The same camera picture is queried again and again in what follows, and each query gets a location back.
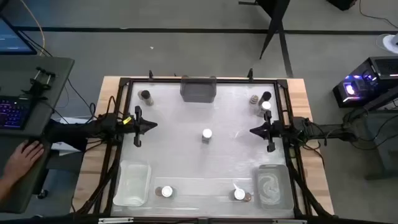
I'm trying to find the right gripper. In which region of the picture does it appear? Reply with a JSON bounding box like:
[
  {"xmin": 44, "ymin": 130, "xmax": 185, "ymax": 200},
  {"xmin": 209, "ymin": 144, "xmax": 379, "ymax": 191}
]
[{"xmin": 249, "ymin": 110, "xmax": 292, "ymax": 152}]

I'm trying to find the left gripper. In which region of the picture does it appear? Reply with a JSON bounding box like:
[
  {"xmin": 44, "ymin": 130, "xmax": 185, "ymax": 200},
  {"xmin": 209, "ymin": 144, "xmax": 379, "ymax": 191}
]
[{"xmin": 123, "ymin": 105, "xmax": 158, "ymax": 147}]

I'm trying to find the black-lid green spice jar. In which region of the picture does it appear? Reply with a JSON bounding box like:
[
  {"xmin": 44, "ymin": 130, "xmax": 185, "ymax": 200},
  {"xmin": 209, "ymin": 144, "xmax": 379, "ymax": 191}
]
[
  {"xmin": 140, "ymin": 90, "xmax": 154, "ymax": 107},
  {"xmin": 259, "ymin": 91, "xmax": 272, "ymax": 105}
]

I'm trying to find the person's forearm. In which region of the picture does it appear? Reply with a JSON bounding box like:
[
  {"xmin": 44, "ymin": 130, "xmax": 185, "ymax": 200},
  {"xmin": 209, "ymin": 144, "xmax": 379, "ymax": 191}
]
[{"xmin": 0, "ymin": 177, "xmax": 15, "ymax": 203}]

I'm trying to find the grey-tinted clear plastic bin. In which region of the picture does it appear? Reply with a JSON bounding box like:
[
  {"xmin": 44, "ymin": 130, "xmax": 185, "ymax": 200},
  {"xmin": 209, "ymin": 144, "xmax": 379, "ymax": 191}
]
[{"xmin": 255, "ymin": 164, "xmax": 295, "ymax": 211}]

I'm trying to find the dark grey plastic bin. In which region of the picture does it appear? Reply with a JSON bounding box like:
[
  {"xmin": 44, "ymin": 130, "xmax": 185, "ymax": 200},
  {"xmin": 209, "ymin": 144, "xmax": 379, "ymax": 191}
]
[{"xmin": 179, "ymin": 75, "xmax": 218, "ymax": 104}]

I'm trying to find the computer tower with lights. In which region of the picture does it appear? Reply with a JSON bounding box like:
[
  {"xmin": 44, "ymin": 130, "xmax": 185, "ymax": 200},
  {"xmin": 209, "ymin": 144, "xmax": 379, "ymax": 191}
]
[{"xmin": 332, "ymin": 55, "xmax": 398, "ymax": 108}]

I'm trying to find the black clamp stand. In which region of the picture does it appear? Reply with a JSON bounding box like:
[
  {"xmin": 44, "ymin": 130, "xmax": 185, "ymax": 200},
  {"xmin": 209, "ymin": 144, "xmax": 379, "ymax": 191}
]
[{"xmin": 21, "ymin": 66, "xmax": 57, "ymax": 100}]

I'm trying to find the person's hand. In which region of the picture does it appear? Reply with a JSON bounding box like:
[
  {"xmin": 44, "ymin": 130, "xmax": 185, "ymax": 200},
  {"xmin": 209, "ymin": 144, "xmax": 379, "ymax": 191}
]
[{"xmin": 2, "ymin": 139, "xmax": 45, "ymax": 184}]

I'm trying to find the backlit black keyboard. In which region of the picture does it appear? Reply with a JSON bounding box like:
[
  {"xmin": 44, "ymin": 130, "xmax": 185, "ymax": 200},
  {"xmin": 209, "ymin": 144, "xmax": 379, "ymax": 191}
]
[{"xmin": 0, "ymin": 95, "xmax": 32, "ymax": 131}]

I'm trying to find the dark grey side desk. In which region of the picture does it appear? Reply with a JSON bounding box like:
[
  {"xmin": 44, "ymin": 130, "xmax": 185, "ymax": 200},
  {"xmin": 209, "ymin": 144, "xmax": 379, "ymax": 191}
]
[{"xmin": 0, "ymin": 55, "xmax": 75, "ymax": 215}]

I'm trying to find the black equipment case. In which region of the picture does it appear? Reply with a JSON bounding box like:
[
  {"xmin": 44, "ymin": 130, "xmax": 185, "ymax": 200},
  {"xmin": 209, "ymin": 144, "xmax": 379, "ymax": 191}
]
[{"xmin": 326, "ymin": 0, "xmax": 358, "ymax": 11}]

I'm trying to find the computer monitor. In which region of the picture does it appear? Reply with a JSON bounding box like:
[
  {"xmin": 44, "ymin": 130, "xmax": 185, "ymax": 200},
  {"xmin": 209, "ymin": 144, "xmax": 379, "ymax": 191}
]
[{"xmin": 0, "ymin": 15, "xmax": 38, "ymax": 56}]

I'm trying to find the black metal table frame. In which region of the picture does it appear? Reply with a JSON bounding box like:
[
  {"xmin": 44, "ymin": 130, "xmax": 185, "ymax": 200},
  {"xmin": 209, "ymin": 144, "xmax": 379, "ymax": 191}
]
[{"xmin": 74, "ymin": 68, "xmax": 333, "ymax": 224}]

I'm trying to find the yellow cable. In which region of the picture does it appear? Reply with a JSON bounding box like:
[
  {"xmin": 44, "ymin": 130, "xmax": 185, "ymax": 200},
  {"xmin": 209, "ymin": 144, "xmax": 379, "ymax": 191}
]
[{"xmin": 19, "ymin": 0, "xmax": 46, "ymax": 57}]

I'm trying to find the black floor cable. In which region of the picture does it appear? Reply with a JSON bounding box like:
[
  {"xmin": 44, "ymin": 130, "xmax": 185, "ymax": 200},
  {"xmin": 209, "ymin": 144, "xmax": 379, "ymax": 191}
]
[{"xmin": 359, "ymin": 0, "xmax": 398, "ymax": 30}]

